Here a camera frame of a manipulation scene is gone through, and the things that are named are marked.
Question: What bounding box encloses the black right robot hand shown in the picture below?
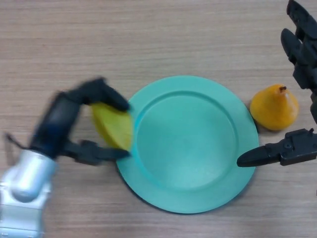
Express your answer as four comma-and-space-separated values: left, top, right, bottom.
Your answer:
237, 0, 317, 168

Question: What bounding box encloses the orange yellow pear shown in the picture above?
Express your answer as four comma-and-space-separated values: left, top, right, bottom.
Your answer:
249, 84, 300, 131

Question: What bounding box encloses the green round plate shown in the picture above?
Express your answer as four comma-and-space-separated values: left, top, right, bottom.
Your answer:
115, 75, 260, 214

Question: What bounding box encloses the yellow starfruit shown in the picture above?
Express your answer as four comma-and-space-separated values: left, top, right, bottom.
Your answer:
91, 101, 134, 151

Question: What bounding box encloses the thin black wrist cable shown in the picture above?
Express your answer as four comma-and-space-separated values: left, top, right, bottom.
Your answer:
4, 133, 29, 151

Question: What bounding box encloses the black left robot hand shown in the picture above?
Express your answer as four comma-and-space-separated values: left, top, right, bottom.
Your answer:
29, 78, 132, 166

